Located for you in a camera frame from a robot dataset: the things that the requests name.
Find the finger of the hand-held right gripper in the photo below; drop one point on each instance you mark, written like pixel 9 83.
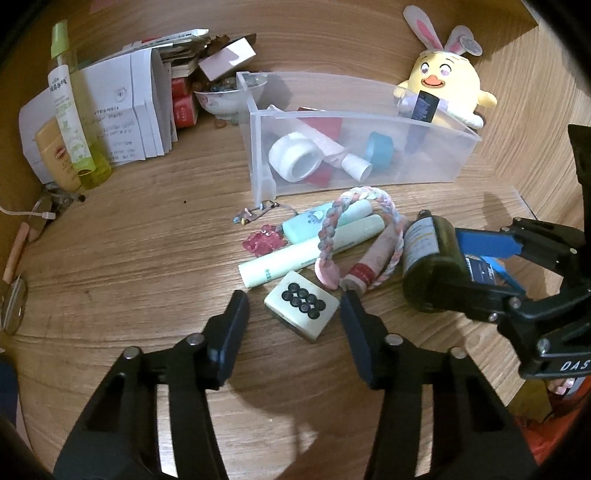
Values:
pixel 485 242
pixel 485 300

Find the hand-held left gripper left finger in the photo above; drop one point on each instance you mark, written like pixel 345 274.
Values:
pixel 231 337

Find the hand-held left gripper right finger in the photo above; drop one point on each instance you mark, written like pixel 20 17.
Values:
pixel 358 341

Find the blue pen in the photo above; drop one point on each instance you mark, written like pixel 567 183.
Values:
pixel 508 279

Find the dark green bottle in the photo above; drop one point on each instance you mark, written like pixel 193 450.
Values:
pixel 429 277

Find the mahjong tile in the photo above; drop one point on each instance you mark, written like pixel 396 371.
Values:
pixel 300 300

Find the dusty pink tube red label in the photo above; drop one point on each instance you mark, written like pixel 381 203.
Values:
pixel 374 263

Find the pale green stick tube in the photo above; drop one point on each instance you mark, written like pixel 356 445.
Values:
pixel 277 265

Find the clear plastic bin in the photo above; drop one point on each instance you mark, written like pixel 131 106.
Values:
pixel 443 161

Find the teal tape roll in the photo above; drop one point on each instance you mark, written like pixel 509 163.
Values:
pixel 376 147

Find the pink tube white cap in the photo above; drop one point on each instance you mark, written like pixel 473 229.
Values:
pixel 323 138

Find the white tape roll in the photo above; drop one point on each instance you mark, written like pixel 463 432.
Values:
pixel 286 152

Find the red paper packet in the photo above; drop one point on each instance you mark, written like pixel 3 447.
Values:
pixel 330 127

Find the person's right hand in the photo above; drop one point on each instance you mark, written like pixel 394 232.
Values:
pixel 563 385

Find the orange red cloth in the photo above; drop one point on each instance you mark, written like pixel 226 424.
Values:
pixel 545 438

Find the light blue tube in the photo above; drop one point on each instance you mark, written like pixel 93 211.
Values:
pixel 304 224

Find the yellow chick plush toy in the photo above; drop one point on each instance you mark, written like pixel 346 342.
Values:
pixel 457 74

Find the yellow green spray bottle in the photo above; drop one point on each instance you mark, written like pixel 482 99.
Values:
pixel 99 170

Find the small red box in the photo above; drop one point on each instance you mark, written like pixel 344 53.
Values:
pixel 181 86
pixel 186 110

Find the eyeglasses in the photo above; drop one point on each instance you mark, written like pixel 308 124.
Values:
pixel 16 249

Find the ceramic bowl with beads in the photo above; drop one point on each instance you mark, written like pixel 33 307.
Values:
pixel 217 104

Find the folded white paper sheets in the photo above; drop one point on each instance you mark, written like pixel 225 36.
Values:
pixel 129 106

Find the orange sunscreen bottle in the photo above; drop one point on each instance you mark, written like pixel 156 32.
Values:
pixel 53 157

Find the white tube green leaf print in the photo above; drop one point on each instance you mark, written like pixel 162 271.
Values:
pixel 69 120

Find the small white box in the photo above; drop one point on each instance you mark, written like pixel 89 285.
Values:
pixel 226 60

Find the dark brown object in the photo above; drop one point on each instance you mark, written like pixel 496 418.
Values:
pixel 244 38

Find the stack of booklets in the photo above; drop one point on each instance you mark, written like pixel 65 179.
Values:
pixel 175 39

